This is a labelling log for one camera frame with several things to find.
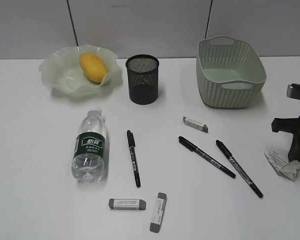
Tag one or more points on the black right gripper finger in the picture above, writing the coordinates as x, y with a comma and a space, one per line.
294, 152
287, 125

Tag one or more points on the waste paper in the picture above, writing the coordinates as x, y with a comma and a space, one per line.
282, 166

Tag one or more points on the black marker pen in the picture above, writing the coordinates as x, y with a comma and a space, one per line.
193, 148
226, 152
131, 146

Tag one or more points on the yellow mango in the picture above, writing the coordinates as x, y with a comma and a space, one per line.
93, 67

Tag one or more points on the clear water bottle green label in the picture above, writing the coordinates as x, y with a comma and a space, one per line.
88, 164

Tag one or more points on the pale green woven plastic basket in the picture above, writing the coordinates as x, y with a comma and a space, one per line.
229, 72

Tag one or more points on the grey white eraser upper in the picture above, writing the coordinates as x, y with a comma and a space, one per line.
195, 124

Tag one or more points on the grey white eraser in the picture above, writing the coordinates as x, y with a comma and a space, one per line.
158, 212
195, 124
127, 204

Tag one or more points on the black mesh pen holder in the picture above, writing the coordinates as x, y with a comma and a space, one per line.
142, 77

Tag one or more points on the grey white eraser lower right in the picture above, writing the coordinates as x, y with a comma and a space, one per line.
158, 212

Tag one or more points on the grey white eraser lower left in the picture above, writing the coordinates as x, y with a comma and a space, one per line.
127, 204

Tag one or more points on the pale green wavy plate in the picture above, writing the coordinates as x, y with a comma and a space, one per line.
61, 71

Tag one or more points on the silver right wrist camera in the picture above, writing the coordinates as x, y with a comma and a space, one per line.
293, 91

